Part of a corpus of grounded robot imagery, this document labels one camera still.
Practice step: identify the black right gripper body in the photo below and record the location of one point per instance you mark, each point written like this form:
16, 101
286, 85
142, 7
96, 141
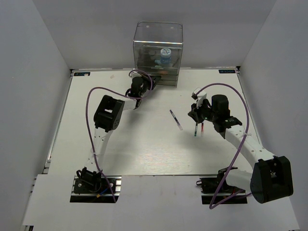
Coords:
204, 111

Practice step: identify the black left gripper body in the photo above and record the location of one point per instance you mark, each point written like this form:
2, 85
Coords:
147, 84

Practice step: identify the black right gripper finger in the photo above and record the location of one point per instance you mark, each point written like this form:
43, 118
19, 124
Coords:
197, 119
193, 112

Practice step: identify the green pen refill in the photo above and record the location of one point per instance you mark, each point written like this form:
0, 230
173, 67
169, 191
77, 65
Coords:
195, 129

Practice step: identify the red pen refill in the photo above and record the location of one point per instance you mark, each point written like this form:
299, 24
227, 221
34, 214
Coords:
202, 129

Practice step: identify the blue highlighter marker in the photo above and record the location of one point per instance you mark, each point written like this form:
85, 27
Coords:
166, 64

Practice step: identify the blue white round jar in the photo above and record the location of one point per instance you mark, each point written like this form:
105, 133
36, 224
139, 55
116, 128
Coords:
165, 55

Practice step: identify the clear acrylic drawer organizer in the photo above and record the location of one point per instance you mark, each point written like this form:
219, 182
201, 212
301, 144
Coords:
149, 38

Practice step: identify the orange highlighter marker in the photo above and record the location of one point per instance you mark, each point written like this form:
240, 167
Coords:
163, 72

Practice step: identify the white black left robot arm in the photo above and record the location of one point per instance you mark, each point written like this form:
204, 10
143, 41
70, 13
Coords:
107, 118

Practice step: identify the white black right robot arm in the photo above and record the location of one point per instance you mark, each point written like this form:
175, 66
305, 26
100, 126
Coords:
271, 176

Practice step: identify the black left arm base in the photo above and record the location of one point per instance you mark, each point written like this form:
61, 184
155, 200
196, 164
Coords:
92, 187

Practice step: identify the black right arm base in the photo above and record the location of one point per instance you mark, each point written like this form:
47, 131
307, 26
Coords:
209, 184

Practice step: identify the purple pen refill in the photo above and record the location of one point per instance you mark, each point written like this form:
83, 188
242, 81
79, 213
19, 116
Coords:
176, 120

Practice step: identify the blue right corner label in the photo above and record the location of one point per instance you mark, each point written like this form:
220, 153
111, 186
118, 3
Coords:
226, 71

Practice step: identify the blue corner label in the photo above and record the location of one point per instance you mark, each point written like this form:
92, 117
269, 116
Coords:
81, 74
226, 71

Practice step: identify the blue left corner label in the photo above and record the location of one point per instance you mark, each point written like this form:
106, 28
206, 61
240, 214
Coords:
81, 74

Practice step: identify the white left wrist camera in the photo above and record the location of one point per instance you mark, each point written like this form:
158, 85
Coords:
135, 76

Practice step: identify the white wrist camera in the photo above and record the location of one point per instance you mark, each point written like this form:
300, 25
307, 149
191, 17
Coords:
135, 76
199, 95

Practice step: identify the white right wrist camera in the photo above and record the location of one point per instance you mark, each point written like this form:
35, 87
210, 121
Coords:
199, 95

